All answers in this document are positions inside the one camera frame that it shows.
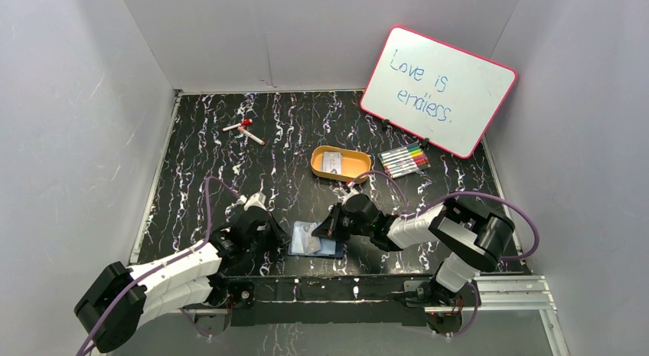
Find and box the orange oval tray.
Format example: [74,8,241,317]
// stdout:
[310,145,372,182]

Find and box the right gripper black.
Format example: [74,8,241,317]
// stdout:
[312,202,372,242]

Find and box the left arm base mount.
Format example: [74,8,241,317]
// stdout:
[180,279,255,341]

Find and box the white marker red tip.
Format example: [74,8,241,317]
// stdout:
[237,126,266,145]

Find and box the pink framed whiteboard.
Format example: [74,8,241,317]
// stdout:
[360,26,518,158]

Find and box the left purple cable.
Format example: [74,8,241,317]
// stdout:
[74,176,249,356]

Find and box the pack of coloured markers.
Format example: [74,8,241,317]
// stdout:
[378,143,430,178]

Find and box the aluminium frame rail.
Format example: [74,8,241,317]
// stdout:
[91,277,569,356]

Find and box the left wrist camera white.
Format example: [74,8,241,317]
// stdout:
[236,191,266,211]

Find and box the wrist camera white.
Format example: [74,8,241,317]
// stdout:
[236,191,266,211]
[345,183,360,196]

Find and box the blue leather card holder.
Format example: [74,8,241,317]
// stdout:
[288,220,344,259]

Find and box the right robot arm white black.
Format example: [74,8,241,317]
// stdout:
[311,191,515,305]

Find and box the silver credit card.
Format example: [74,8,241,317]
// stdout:
[291,221,322,255]
[321,152,343,175]

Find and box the red capped marker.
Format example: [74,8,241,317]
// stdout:
[222,119,253,132]

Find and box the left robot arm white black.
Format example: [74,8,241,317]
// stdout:
[73,206,292,355]

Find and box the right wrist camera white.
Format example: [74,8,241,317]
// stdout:
[345,183,360,196]

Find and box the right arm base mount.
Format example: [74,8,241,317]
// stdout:
[395,279,481,338]

